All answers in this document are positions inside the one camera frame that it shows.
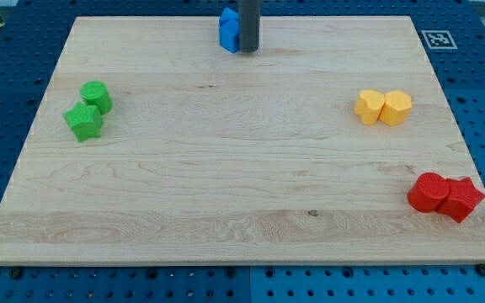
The green star block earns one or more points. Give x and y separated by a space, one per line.
85 121

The light wooden board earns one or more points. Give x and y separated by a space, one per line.
214 158

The red star block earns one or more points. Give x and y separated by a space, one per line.
462 200

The red cylinder block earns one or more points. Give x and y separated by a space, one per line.
428 192

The white fiducial marker tag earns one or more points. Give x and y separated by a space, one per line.
437 39

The blue block front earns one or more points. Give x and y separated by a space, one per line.
229 36

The yellow heart block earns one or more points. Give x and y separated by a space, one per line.
369 105

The green cylinder block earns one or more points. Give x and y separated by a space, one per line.
96 93

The blue block rear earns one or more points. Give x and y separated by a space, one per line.
227 15

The blue block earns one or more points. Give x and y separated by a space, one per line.
227 15
229 36

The yellow hexagon block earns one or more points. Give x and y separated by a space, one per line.
396 108

